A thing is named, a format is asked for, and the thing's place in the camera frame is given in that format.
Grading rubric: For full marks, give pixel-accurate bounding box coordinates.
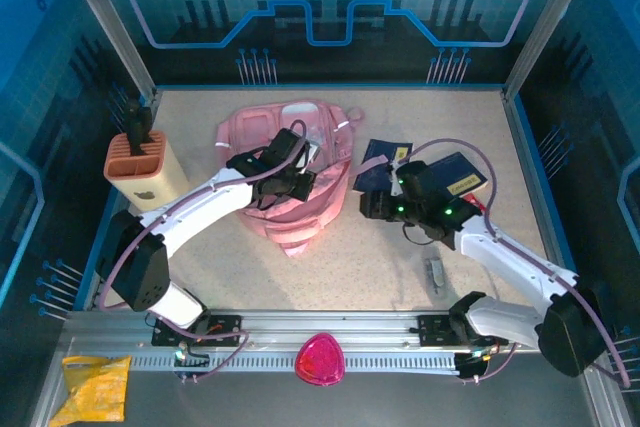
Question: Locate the pink student backpack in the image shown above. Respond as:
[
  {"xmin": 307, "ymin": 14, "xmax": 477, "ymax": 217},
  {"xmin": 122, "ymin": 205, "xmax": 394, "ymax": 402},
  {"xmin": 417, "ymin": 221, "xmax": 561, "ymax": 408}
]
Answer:
[{"xmin": 214, "ymin": 100, "xmax": 364, "ymax": 258}]

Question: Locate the thin dark blue booklet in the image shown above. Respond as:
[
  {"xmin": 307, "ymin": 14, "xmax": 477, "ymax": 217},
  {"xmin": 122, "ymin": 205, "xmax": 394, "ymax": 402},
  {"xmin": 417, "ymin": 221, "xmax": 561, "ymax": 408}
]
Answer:
[{"xmin": 352, "ymin": 139, "xmax": 414, "ymax": 193}]

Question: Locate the thick dark blue book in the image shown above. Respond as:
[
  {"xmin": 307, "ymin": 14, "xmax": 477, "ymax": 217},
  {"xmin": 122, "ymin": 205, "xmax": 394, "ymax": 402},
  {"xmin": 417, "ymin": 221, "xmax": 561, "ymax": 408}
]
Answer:
[{"xmin": 429, "ymin": 151, "xmax": 489, "ymax": 196}]

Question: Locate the yellow plastic bag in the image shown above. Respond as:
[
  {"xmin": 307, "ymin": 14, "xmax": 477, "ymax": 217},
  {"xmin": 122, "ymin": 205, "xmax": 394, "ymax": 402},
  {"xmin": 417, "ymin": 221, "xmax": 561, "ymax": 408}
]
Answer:
[{"xmin": 48, "ymin": 354, "xmax": 132, "ymax": 423}]

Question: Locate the cream knife block orange top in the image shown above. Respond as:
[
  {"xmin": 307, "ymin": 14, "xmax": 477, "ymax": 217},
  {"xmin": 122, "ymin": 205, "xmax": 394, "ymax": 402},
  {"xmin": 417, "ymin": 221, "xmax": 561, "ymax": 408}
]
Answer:
[{"xmin": 103, "ymin": 130, "xmax": 189, "ymax": 216}]

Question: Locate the aluminium front beam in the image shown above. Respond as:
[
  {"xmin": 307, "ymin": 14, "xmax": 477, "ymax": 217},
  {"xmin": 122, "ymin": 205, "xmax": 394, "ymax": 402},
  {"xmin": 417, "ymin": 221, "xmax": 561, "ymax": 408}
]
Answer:
[{"xmin": 59, "ymin": 309, "xmax": 599, "ymax": 373}]

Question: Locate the pink triangular container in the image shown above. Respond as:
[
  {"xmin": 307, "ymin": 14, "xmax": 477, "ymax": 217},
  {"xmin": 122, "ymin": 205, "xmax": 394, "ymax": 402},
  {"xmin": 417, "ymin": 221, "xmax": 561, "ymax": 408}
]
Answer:
[{"xmin": 294, "ymin": 332, "xmax": 346, "ymax": 388}]

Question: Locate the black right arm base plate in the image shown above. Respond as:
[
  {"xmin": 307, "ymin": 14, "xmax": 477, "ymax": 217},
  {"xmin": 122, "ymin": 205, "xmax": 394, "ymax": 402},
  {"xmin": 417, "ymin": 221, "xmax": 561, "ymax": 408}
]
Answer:
[{"xmin": 417, "ymin": 314, "xmax": 509, "ymax": 348}]

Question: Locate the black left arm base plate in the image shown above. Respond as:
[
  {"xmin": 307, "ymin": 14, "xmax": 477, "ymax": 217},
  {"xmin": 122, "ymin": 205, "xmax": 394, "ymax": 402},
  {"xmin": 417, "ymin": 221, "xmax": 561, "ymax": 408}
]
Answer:
[{"xmin": 151, "ymin": 314, "xmax": 244, "ymax": 348}]

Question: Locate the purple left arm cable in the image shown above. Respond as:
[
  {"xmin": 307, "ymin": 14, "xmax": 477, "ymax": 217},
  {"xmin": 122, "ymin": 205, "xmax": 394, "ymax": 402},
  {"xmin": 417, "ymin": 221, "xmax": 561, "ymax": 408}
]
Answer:
[{"xmin": 98, "ymin": 119, "xmax": 309, "ymax": 383}]

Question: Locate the aluminium frame post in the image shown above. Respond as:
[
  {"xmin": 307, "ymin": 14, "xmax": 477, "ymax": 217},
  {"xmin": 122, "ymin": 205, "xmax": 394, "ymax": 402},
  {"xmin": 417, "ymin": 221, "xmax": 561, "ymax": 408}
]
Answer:
[
  {"xmin": 502, "ymin": 0, "xmax": 599, "ymax": 99},
  {"xmin": 54, "ymin": 0, "xmax": 159, "ymax": 103}
]

